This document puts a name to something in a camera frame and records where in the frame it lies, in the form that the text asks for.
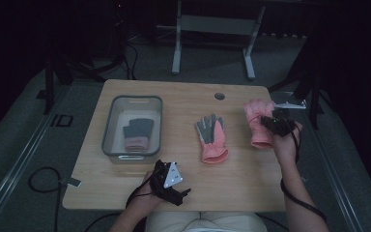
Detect pink padded printed glove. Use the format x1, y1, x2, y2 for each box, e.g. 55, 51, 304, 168
243, 98, 275, 150

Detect dark device with red light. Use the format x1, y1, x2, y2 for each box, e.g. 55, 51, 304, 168
108, 0, 128, 28

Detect black background cable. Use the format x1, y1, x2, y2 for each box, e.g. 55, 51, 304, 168
121, 41, 140, 81

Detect metal floor rail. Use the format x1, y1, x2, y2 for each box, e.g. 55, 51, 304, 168
0, 84, 73, 226
271, 91, 363, 232

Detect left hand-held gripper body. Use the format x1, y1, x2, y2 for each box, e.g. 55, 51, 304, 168
149, 159, 186, 207

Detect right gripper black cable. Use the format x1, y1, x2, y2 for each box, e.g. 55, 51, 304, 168
279, 121, 328, 224

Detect white metal desk frame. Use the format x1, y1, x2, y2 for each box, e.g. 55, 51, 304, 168
171, 0, 267, 81

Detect pink glove with grey palm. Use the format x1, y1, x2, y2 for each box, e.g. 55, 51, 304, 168
194, 113, 231, 165

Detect grey plastic bin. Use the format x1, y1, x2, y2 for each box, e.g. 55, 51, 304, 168
100, 95, 164, 164

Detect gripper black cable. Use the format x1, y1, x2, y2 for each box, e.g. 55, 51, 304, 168
279, 121, 328, 224
125, 177, 154, 209

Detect person's lap in beige trousers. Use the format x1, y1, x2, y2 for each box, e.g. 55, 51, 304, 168
144, 211, 269, 232

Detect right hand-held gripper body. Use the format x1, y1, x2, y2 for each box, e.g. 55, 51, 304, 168
268, 91, 307, 137

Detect grey pink knit glove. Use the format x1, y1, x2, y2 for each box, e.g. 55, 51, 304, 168
128, 117, 156, 149
122, 125, 151, 153

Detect person's left hand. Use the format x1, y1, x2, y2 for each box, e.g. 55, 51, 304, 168
128, 170, 166, 211

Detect black floor cable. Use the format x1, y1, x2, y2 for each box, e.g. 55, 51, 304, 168
27, 166, 63, 232

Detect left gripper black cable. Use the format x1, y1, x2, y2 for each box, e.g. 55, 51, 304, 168
125, 177, 154, 209

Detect person's right hand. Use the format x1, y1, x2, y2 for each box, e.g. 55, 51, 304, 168
271, 121, 303, 166

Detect black tripod stand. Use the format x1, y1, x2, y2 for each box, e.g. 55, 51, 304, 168
36, 38, 127, 116
268, 38, 326, 131

